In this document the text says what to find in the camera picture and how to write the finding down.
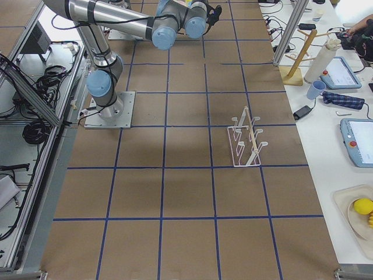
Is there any beige plate tray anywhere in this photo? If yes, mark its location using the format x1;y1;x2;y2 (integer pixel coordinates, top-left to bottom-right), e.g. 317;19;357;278
333;185;372;260

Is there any blue plaid cloth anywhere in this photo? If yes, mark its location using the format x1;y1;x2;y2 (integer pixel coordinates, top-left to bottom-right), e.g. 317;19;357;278
322;91;365;110

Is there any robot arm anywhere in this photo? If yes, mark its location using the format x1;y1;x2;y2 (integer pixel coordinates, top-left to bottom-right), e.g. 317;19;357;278
44;1;222;120

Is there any yellow lemon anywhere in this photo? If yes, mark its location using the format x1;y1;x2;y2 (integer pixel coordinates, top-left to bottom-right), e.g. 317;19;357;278
353;198;373;215

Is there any blue teach pendant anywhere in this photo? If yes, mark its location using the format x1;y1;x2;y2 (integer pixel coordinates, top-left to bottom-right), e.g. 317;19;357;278
340;118;372;168
320;56;361;89

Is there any wooden mug tree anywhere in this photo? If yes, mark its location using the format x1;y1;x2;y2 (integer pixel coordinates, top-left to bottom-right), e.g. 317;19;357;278
279;29;330;86

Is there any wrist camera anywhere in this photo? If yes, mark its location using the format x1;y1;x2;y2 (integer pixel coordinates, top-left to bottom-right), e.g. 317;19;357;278
206;5;222;26

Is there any blue cup on desk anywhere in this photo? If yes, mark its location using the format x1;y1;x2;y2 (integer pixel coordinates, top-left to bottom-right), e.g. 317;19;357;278
306;80;326;100

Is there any white dish rack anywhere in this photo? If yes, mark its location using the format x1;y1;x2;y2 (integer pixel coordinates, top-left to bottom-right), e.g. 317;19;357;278
227;106;268;167

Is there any black power adapter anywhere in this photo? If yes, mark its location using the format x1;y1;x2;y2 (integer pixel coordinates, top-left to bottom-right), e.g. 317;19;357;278
293;106;313;121

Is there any white thermos bottle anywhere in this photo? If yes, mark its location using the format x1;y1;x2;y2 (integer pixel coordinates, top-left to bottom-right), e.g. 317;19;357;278
304;38;341;83

